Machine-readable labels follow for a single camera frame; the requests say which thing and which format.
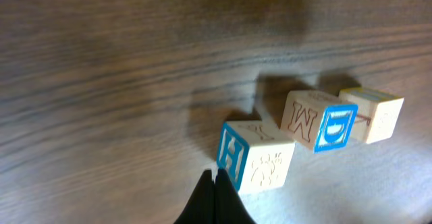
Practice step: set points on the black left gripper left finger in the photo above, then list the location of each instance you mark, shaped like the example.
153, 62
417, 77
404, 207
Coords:
200, 207

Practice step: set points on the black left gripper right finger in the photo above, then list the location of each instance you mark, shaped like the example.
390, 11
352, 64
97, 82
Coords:
228, 205

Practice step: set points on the yellow number 1 block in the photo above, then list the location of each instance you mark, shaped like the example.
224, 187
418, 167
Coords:
377, 113

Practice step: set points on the blue letter D block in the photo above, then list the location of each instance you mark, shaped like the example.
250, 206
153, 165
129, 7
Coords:
318, 120

